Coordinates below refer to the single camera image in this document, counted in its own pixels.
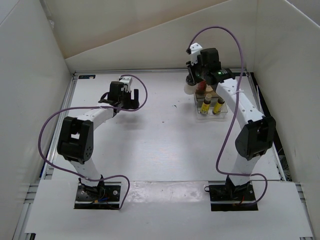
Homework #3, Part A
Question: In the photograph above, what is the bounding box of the clear tiered organizer rack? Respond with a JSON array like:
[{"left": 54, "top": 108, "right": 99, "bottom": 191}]
[{"left": 193, "top": 84, "right": 228, "bottom": 122}]

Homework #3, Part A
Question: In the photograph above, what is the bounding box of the small yellow label bottle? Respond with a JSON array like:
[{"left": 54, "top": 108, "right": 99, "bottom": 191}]
[{"left": 200, "top": 93, "right": 212, "bottom": 114}]

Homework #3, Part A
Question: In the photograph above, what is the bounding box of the purple cable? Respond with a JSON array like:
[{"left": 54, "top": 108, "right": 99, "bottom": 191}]
[
  {"left": 37, "top": 74, "right": 149, "bottom": 210},
  {"left": 187, "top": 25, "right": 269, "bottom": 206}
]

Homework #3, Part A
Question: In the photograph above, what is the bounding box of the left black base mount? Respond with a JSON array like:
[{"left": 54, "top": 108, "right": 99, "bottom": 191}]
[{"left": 73, "top": 181, "right": 121, "bottom": 210}]

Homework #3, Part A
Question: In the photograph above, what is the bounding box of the tall dark sauce bottle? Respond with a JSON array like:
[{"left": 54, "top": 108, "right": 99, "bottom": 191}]
[{"left": 196, "top": 81, "right": 207, "bottom": 95}]

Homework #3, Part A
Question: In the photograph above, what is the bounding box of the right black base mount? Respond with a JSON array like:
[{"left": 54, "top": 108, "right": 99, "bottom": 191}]
[{"left": 204, "top": 184, "right": 259, "bottom": 212}]

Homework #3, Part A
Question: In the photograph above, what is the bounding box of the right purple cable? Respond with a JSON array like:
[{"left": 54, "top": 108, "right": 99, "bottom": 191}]
[{"left": 187, "top": 25, "right": 269, "bottom": 206}]

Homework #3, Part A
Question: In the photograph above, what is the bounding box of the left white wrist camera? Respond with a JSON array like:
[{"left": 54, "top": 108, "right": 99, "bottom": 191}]
[{"left": 119, "top": 75, "right": 133, "bottom": 93}]

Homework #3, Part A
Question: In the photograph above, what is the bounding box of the blue table sticker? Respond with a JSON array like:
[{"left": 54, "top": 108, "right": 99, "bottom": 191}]
[
  {"left": 78, "top": 74, "right": 96, "bottom": 80},
  {"left": 233, "top": 72, "right": 247, "bottom": 77}
]

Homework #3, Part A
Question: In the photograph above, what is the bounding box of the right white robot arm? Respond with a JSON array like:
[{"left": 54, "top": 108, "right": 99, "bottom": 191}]
[{"left": 186, "top": 43, "right": 276, "bottom": 200}]

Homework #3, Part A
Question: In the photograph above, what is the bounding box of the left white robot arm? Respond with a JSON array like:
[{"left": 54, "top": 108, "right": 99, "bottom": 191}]
[{"left": 57, "top": 76, "right": 140, "bottom": 200}]

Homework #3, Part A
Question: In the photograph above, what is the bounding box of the right blue table sticker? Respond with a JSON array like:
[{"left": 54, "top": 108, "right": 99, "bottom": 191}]
[{"left": 233, "top": 72, "right": 247, "bottom": 77}]

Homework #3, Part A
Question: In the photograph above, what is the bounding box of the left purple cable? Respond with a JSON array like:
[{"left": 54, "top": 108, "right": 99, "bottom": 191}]
[{"left": 37, "top": 74, "right": 149, "bottom": 210}]

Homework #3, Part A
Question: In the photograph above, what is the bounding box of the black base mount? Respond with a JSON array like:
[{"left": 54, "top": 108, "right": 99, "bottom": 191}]
[
  {"left": 73, "top": 181, "right": 121, "bottom": 210},
  {"left": 204, "top": 184, "right": 259, "bottom": 212}
]

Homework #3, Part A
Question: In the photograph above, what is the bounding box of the left blue table sticker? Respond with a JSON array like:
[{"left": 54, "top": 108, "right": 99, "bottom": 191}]
[{"left": 78, "top": 74, "right": 96, "bottom": 80}]

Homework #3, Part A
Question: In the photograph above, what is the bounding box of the white powder shaker jar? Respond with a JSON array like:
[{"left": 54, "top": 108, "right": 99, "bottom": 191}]
[{"left": 183, "top": 75, "right": 198, "bottom": 95}]

